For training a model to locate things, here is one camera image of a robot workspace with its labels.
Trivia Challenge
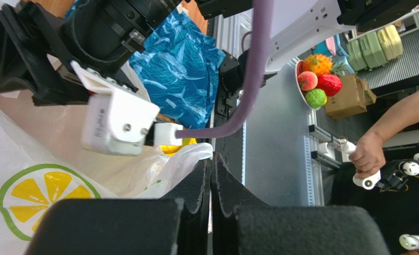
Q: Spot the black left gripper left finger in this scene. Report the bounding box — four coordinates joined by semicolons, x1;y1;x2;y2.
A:
26;159;210;254

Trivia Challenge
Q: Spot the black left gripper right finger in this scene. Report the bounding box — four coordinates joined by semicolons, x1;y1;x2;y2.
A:
211;153;389;254

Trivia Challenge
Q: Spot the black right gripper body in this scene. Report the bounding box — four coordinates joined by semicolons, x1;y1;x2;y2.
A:
29;0;182;92

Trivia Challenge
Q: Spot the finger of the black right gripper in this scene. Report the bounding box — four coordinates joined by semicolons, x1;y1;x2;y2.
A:
0;3;89;106

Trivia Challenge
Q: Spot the yellow fake banana bunch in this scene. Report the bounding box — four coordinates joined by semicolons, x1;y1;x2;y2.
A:
160;138;197;157

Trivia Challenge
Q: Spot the white plastic bag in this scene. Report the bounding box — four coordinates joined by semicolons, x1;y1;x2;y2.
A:
0;110;212;254

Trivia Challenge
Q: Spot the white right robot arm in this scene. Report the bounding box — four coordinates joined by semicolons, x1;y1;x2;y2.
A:
0;1;418;120

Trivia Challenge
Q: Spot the blue patterned cloth bag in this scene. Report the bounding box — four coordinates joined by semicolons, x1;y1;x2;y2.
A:
125;9;225;129

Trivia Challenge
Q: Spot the white bowl of fake fruits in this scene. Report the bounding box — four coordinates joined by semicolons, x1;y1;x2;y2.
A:
295;54;343;111

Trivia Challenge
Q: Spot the person in black shirt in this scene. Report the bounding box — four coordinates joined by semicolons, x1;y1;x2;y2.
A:
331;84;419;255

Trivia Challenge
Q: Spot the brown cardboard box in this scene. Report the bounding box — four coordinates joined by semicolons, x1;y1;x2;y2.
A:
324;74;377;120

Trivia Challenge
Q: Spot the aluminium frame base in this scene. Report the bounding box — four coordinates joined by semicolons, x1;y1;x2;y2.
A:
212;14;337;208

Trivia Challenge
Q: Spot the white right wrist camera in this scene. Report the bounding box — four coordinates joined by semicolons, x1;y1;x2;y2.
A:
71;61;183;156

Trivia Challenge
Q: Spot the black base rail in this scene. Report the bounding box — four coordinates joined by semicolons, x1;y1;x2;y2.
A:
209;18;245;184

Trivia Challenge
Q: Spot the white teleoperation handle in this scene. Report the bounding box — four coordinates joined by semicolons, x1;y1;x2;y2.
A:
340;138;382;191

